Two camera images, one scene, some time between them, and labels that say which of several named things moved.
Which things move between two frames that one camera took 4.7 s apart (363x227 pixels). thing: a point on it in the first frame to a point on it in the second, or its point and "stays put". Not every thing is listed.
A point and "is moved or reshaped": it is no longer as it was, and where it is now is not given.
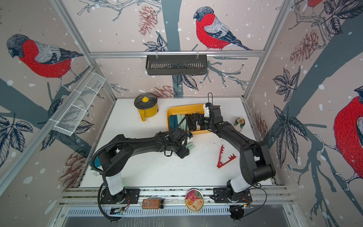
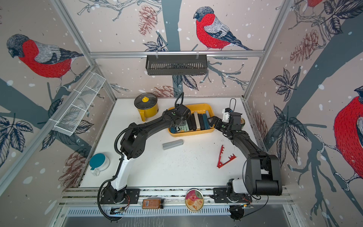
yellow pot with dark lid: [147, 104] stays put
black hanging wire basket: [175, 65] stays put
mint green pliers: [190, 145] is moved or reshaped
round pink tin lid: [194, 200] stays put
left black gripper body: [182, 151] to [183, 122]
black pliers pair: [191, 120] stays put
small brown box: [151, 203] stays put
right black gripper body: [206, 121] to [224, 126]
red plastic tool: [220, 164] stays put
